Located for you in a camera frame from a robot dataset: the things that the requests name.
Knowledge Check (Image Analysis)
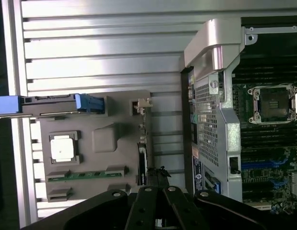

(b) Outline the blue expansion slot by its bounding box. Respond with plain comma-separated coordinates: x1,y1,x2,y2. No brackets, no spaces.
241,162,285,169

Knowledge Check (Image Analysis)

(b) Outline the green ram stick on rack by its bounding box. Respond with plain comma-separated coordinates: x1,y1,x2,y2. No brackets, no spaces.
48,170,125,181

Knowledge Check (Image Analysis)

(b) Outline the grey parts rack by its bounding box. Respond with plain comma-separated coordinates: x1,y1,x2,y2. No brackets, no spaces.
30,90,155,211

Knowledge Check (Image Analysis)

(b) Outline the green motherboard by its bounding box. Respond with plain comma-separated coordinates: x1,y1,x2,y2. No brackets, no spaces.
232,80,297,212

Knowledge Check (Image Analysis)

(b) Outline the black and silver pc case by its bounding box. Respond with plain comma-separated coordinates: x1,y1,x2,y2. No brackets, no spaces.
179,17,297,209

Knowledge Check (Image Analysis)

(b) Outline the silver cpu chip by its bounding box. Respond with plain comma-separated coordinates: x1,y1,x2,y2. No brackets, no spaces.
50,136,74,162

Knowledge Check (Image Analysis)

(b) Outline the hard disk in blue caddy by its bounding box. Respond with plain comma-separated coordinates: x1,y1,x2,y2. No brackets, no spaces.
0,93,107,120

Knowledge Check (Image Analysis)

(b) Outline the cpu socket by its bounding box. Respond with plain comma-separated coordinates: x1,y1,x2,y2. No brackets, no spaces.
248,83,297,125

